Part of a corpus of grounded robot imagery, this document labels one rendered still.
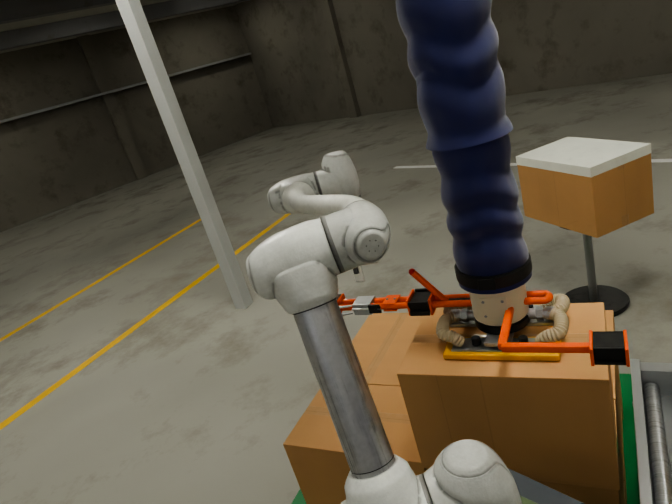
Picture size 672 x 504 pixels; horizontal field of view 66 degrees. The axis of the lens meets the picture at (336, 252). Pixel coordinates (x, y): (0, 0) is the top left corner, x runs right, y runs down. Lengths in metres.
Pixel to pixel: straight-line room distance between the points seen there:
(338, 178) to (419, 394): 0.73
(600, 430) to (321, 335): 0.91
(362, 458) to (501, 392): 0.61
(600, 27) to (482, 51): 9.77
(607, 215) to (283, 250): 2.32
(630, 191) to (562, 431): 1.80
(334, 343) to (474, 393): 0.67
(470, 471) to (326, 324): 0.41
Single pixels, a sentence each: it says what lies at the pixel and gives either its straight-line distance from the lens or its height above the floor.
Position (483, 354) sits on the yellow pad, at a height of 0.97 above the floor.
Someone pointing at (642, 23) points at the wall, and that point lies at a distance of 10.91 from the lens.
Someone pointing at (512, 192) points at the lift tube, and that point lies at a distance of 1.52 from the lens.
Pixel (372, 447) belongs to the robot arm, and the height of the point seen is 1.15.
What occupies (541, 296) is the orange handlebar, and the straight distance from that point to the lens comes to 1.71.
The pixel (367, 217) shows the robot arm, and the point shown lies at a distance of 1.08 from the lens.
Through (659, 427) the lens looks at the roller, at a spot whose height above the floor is 0.55.
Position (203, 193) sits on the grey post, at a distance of 4.53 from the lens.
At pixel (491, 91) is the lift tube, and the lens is 1.42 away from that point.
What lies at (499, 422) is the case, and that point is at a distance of 1.73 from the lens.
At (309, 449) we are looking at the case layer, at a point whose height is 0.53.
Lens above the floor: 1.92
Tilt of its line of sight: 21 degrees down
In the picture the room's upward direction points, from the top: 17 degrees counter-clockwise
